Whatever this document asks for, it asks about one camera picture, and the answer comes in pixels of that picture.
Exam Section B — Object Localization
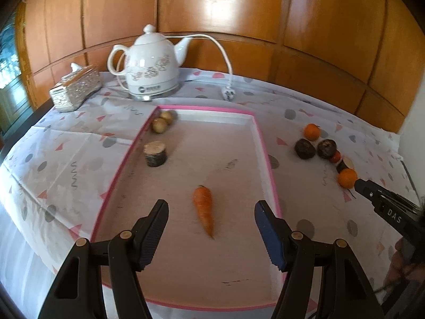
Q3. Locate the white floral electric kettle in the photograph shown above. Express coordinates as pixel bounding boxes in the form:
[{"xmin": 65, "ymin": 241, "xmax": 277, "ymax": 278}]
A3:
[{"xmin": 108, "ymin": 24, "xmax": 194, "ymax": 94}]

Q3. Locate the pink rimmed tray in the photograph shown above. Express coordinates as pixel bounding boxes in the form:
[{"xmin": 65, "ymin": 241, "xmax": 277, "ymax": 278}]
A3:
[{"xmin": 90, "ymin": 105, "xmax": 283, "ymax": 311}]

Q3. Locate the white power cord with plug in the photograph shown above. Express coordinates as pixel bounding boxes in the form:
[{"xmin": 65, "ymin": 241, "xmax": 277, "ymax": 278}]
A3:
[{"xmin": 164, "ymin": 34, "xmax": 237, "ymax": 102}]

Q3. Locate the carrot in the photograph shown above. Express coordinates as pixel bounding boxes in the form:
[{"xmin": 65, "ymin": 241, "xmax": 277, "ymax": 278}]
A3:
[{"xmin": 193, "ymin": 185, "xmax": 215, "ymax": 239}]

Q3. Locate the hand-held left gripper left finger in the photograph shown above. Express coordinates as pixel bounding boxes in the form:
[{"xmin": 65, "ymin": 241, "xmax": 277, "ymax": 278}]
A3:
[{"xmin": 38, "ymin": 199, "xmax": 170, "ymax": 319}]

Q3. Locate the silver patterned tissue box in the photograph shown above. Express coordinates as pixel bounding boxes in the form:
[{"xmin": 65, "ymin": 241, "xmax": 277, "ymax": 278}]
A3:
[{"xmin": 49, "ymin": 63, "xmax": 103, "ymax": 112}]

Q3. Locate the person's right hand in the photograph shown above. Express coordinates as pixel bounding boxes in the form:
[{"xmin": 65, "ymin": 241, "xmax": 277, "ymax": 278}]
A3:
[{"xmin": 385, "ymin": 235, "xmax": 419, "ymax": 286}]

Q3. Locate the round wood stump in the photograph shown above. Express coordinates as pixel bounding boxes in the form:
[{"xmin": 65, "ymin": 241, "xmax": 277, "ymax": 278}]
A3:
[{"xmin": 143, "ymin": 140, "xmax": 168, "ymax": 167}]

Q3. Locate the white patterned tablecloth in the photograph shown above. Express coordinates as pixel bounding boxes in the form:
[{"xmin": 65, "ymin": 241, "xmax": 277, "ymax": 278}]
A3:
[{"xmin": 0, "ymin": 68, "xmax": 416, "ymax": 319}]

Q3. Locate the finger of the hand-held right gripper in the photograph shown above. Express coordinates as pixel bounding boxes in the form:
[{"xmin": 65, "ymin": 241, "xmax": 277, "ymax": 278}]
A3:
[{"xmin": 354, "ymin": 178, "xmax": 383, "ymax": 207}]

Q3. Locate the silver kettle base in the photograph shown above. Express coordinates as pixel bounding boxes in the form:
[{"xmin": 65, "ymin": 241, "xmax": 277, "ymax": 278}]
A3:
[{"xmin": 127, "ymin": 84, "xmax": 182, "ymax": 102}]

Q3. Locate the wooden glass door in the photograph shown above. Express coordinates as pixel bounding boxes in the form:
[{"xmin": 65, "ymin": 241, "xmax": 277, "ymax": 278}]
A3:
[{"xmin": 0, "ymin": 13, "xmax": 35, "ymax": 135}]

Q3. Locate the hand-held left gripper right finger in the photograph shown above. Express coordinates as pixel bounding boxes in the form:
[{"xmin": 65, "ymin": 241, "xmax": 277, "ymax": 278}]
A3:
[{"xmin": 254, "ymin": 200, "xmax": 386, "ymax": 319}]

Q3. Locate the orange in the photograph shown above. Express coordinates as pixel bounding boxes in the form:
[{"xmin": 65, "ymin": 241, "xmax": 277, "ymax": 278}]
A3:
[
  {"xmin": 338, "ymin": 168, "xmax": 359, "ymax": 188},
  {"xmin": 304, "ymin": 124, "xmax": 321, "ymax": 141}
]

